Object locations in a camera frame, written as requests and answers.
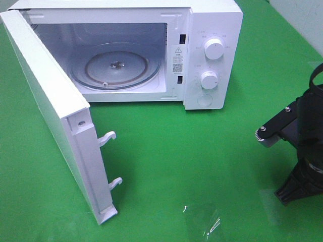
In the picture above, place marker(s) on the white microwave oven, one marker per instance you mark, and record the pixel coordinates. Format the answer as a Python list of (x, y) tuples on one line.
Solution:
[(176, 29)]

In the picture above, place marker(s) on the round microwave door button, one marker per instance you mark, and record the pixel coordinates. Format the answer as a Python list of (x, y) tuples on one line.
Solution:
[(205, 100)]

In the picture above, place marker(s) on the white microwave knob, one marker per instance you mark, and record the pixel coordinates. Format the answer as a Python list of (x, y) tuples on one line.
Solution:
[(214, 48), (209, 80)]

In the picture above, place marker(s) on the glass microwave turntable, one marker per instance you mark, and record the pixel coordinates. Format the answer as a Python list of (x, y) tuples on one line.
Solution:
[(115, 66)]

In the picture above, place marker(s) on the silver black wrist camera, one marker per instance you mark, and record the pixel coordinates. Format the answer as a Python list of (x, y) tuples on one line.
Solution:
[(281, 126)]

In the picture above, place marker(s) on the white microwave door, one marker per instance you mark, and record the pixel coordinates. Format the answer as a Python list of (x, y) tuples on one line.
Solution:
[(67, 115)]

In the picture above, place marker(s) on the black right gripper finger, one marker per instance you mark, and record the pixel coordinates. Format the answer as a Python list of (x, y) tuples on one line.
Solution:
[(305, 180)]

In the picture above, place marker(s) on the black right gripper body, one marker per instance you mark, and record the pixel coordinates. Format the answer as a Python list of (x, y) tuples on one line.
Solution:
[(309, 129)]

